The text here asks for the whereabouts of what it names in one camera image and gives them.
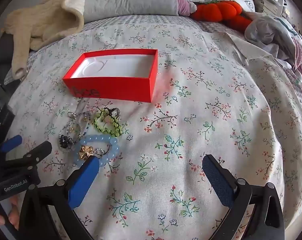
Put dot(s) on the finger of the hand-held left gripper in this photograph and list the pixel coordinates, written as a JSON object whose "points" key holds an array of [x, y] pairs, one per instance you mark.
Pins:
{"points": [[11, 143], [38, 151]]}

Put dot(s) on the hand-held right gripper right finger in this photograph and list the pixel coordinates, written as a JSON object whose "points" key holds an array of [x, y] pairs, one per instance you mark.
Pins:
{"points": [[218, 182]]}

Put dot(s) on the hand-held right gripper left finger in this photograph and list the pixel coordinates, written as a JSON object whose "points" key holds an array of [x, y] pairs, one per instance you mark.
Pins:
{"points": [[83, 185]]}

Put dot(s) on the black bead ornament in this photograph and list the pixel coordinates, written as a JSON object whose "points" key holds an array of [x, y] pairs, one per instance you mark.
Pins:
{"points": [[65, 140]]}

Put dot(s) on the gold flower ornament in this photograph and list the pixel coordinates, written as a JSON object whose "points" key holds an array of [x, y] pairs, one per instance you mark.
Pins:
{"points": [[84, 152]]}

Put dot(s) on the red cardboard box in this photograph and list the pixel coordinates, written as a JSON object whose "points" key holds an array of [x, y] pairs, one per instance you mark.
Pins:
{"points": [[111, 90]]}

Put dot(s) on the person's left hand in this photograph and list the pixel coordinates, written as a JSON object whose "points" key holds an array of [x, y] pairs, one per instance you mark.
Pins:
{"points": [[12, 213]]}

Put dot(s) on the floral bed sheet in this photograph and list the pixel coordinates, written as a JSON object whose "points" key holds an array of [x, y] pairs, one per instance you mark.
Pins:
{"points": [[190, 105]]}

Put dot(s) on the dark cloth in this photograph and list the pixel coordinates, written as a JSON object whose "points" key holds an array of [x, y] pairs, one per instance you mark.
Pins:
{"points": [[1, 55]]}

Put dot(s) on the crumpled grey duvet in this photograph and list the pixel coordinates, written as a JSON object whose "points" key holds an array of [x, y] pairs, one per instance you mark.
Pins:
{"points": [[273, 35]]}

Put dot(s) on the orange plush pumpkin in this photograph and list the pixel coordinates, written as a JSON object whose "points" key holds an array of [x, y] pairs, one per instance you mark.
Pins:
{"points": [[215, 11]]}

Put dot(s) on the stack of books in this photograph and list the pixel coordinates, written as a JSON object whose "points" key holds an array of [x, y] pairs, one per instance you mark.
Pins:
{"points": [[264, 2]]}

